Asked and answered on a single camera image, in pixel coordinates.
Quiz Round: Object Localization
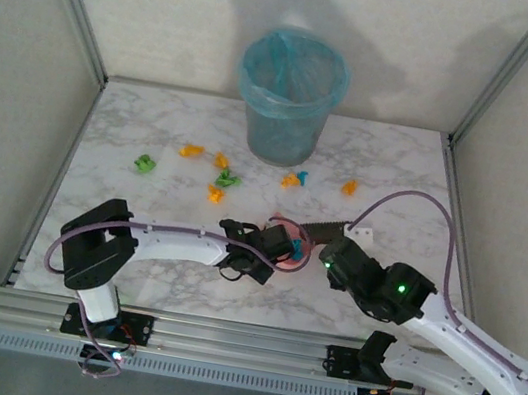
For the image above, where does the aluminium table side rail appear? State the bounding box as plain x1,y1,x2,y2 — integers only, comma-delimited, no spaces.
415,133,505,315
0,67,107,298

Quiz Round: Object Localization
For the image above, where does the green paper scrap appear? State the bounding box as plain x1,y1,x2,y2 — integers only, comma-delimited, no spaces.
214,169,244,191
131,152,158,177

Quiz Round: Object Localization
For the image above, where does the aluminium frame post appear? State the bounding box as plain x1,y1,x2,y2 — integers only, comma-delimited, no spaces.
8,0,122,89
447,0,528,160

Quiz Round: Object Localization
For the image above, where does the dark brown hand brush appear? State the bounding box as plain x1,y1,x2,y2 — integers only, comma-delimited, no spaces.
296,212,358,250

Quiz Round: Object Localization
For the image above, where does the grey mesh trash bin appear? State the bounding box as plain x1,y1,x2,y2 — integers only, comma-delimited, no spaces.
237,88,335,173

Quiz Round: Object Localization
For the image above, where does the red plastic dustpan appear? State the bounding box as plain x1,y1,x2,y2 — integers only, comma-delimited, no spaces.
259,212,318,278

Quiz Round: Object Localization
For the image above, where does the grey slotted cable duct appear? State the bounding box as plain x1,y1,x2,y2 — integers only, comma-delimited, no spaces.
0,328,363,395

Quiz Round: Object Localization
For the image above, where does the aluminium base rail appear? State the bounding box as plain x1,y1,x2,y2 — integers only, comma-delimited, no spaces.
0,282,528,395

